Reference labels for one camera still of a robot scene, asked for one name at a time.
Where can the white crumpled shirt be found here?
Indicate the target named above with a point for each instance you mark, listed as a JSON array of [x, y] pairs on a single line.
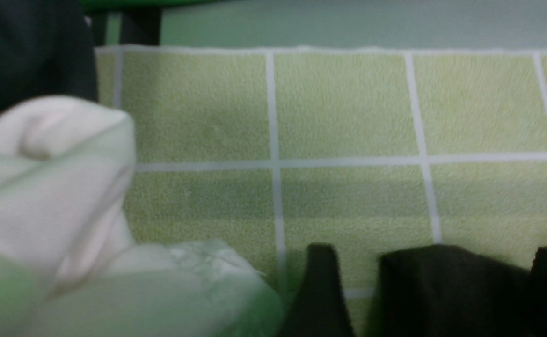
[[69, 266]]

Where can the light green checkered table mat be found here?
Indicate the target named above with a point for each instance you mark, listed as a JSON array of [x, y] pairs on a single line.
[[369, 149]]

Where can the dark gray crumpled garment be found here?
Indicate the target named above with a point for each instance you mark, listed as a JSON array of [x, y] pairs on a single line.
[[46, 48]]

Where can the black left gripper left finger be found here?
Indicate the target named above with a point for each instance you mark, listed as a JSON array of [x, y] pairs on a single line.
[[319, 307]]

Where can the dark gray long-sleeve shirt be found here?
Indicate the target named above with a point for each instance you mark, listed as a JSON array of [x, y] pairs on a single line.
[[447, 291]]

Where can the green backdrop cloth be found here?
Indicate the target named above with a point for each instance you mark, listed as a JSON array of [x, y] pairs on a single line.
[[105, 5]]

